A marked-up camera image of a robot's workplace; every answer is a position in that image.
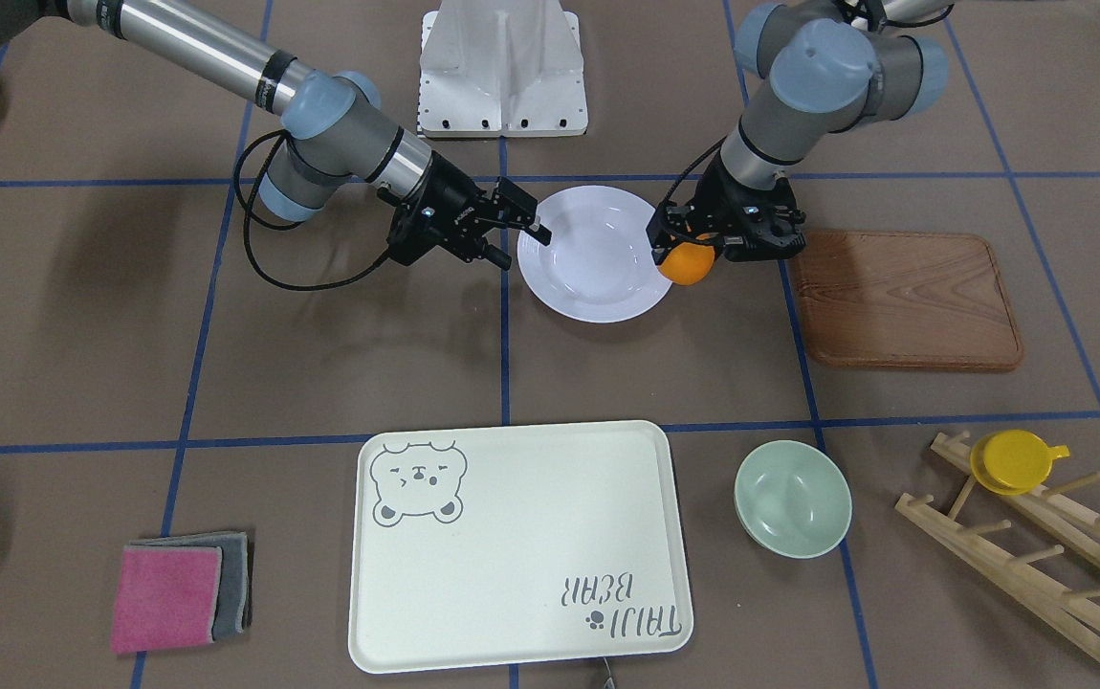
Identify yellow mug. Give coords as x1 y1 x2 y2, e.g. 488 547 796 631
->
967 429 1071 496

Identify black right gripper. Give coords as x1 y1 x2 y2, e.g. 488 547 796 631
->
385 153 553 271

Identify white ribbed plate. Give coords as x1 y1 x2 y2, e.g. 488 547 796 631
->
517 185 672 322

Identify pink cloth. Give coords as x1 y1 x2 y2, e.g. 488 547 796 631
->
110 545 222 655

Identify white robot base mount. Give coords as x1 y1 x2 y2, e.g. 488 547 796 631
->
416 1 589 139

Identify wooden dish rack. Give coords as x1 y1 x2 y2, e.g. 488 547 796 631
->
894 431 1100 664

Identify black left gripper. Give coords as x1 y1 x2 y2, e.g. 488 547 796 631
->
646 153 806 266

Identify wooden cutting board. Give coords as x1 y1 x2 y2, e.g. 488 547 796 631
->
789 230 1025 372

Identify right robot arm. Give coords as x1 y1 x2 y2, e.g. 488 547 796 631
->
0 1 553 270

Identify orange fruit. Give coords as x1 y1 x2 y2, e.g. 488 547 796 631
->
656 243 716 286

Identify black camera cable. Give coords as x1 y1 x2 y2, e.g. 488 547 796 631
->
677 144 725 207
232 131 398 292

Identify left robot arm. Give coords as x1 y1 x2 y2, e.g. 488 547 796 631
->
647 1 953 284

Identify cream bear tray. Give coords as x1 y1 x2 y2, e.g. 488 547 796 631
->
347 420 694 675

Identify green bowl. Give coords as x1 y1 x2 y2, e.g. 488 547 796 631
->
734 440 853 560

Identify grey cloth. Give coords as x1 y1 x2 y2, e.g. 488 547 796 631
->
127 531 250 644

